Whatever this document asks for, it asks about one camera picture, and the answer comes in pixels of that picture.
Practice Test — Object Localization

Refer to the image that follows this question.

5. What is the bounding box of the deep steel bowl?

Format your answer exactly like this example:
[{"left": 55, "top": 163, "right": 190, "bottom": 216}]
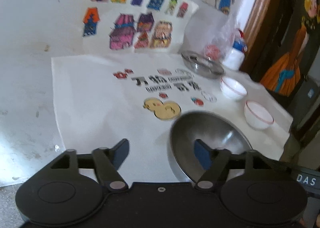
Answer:
[{"left": 168, "top": 111, "right": 252, "bottom": 182}]

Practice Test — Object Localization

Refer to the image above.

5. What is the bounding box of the white red-rimmed bowl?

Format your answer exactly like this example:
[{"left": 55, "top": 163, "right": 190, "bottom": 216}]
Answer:
[
  {"left": 244, "top": 100, "right": 274, "bottom": 130},
  {"left": 220, "top": 76, "right": 247, "bottom": 101}
]

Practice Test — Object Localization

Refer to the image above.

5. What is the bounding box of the shallow steel plate with sticker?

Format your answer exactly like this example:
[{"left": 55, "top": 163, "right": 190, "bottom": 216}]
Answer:
[{"left": 181, "top": 51, "right": 225, "bottom": 79}]

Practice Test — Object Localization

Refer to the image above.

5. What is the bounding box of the white printed table mat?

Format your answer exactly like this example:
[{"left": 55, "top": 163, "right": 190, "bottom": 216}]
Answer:
[{"left": 52, "top": 54, "right": 293, "bottom": 182}]

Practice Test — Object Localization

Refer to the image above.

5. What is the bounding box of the white bottle blue red cap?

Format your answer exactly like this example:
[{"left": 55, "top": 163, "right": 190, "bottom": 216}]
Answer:
[{"left": 222, "top": 28, "right": 248, "bottom": 71}]

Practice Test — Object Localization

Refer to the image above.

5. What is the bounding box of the clear plastic bag red item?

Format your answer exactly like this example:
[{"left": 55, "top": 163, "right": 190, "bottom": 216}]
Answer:
[{"left": 203, "top": 14, "right": 241, "bottom": 61}]

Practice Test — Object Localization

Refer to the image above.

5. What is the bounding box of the orange dress figure painting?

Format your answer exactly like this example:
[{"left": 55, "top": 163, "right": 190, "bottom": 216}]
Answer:
[{"left": 260, "top": 0, "right": 319, "bottom": 97}]

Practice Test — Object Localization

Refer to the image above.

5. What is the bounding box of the houses drawing paper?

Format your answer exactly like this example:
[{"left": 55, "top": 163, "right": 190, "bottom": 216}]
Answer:
[{"left": 81, "top": 0, "right": 199, "bottom": 54}]

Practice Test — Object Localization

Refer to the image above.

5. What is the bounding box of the brown wooden door frame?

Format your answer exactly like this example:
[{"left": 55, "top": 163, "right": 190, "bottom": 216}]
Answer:
[{"left": 240, "top": 0, "right": 271, "bottom": 73}]

